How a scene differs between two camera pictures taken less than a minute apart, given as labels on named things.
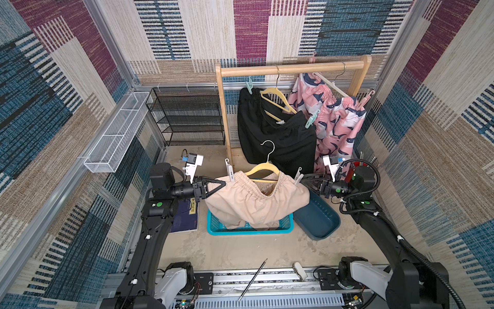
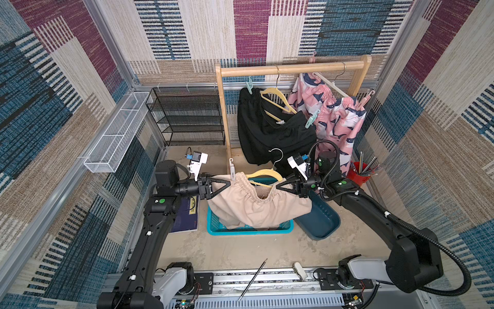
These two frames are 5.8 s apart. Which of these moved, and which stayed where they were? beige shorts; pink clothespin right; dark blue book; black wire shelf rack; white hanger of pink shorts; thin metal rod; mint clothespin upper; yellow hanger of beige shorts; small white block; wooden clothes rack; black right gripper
Moved: yellow hanger of beige shorts; beige shorts; black right gripper
Stayed: thin metal rod; small white block; black wire shelf rack; dark blue book; white hanger of pink shorts; mint clothespin upper; wooden clothes rack; pink clothespin right
